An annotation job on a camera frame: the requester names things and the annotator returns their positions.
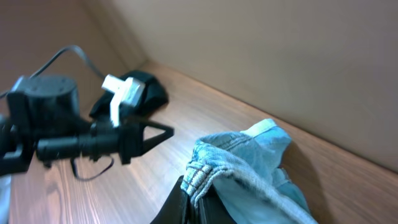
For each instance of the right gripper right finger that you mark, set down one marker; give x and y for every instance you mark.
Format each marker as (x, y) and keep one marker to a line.
(212, 210)

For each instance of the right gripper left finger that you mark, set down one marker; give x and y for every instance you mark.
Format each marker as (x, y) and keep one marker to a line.
(175, 208)

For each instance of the black crumpled garment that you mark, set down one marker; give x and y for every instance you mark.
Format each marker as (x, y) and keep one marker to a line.
(153, 97)

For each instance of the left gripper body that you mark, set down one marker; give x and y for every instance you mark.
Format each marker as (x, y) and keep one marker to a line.
(125, 140)

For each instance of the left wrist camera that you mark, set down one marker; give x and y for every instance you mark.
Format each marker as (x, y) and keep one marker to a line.
(126, 92)

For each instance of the light blue denim shorts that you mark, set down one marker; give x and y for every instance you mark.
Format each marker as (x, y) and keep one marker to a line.
(244, 169)

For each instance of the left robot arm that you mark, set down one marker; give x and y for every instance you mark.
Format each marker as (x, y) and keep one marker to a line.
(45, 122)

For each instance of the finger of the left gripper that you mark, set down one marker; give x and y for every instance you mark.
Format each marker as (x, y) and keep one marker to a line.
(154, 141)

